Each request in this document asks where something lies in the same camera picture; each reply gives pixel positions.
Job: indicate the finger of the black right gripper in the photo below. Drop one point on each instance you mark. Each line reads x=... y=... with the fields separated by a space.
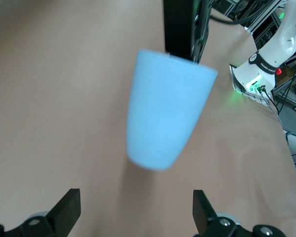
x=178 y=27
x=202 y=22

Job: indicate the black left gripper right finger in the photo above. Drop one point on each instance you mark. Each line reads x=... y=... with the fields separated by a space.
x=202 y=212

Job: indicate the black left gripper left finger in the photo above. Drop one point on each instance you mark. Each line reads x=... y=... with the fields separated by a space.
x=68 y=209

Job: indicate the light blue plastic cup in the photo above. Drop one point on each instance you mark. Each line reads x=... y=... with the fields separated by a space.
x=165 y=108

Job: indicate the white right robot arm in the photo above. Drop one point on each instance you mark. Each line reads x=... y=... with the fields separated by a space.
x=283 y=37

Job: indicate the red round button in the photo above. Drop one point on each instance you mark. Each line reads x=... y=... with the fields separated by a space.
x=278 y=71

